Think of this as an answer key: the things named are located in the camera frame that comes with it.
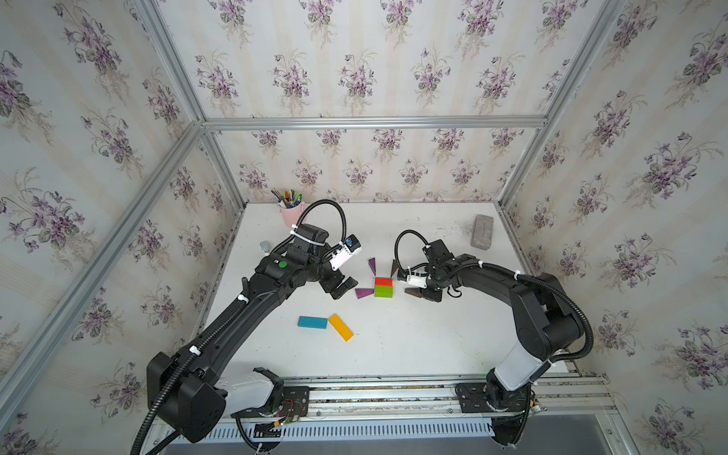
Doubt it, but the red rectangular block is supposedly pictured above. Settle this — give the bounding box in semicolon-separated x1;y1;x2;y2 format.
375;277;394;287

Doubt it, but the green rectangular block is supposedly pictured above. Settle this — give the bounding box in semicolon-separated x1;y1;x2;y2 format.
375;286;394;299

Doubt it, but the yellow rectangular block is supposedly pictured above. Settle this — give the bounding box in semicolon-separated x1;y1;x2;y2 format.
328;314;354;341

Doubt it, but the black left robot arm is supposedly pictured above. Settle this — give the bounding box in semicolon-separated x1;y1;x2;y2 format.
130;199;361;454

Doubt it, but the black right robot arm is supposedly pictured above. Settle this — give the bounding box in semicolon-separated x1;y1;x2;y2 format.
394;229;595;413

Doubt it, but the teal rectangular block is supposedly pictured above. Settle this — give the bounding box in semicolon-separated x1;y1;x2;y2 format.
298;316;328;330

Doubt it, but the grey rectangular stone block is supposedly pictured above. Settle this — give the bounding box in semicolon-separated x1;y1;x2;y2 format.
470;214;494;250

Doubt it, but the pink pen cup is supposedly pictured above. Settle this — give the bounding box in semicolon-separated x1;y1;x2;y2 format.
279;202;306;229

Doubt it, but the colourful pens bundle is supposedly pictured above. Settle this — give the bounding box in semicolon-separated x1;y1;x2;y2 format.
270;190;303;209

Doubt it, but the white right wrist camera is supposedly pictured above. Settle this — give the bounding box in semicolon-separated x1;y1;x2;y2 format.
397;270;428;288

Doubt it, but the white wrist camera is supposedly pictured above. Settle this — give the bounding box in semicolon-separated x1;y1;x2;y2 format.
397;270;428;288
329;234;361;271

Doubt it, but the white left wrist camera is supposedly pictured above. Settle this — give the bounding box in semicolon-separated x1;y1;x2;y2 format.
329;234;361;271

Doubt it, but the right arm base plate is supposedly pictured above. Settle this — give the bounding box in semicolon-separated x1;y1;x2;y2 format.
455;382;533;413

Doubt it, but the aluminium mounting rail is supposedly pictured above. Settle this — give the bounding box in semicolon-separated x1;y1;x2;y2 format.
217;373;618;423

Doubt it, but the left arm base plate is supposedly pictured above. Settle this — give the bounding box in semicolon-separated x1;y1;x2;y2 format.
249;386;311;421

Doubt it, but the white slotted cable duct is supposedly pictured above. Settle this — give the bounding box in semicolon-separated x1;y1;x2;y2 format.
204;419;496;445

